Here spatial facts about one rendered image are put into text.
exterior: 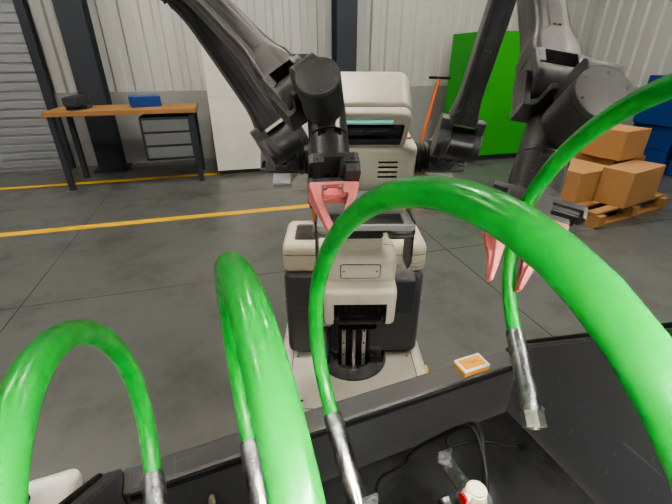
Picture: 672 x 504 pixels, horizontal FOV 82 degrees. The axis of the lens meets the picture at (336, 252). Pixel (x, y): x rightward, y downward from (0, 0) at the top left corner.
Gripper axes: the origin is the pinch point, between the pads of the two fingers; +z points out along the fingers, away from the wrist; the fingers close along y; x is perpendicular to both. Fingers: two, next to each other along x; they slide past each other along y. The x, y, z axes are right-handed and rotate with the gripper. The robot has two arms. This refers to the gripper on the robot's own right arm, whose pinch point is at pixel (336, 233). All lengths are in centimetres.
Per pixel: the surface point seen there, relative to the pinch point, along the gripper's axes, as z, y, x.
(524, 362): 18.1, 8.6, 16.9
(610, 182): -138, -260, 293
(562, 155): 2.3, 21.4, 16.9
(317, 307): 11.8, 12.3, -3.6
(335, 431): 22.8, 8.2, -2.5
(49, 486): 27.2, -4.9, -34.8
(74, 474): 26.4, -6.0, -32.8
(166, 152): -259, -371, -161
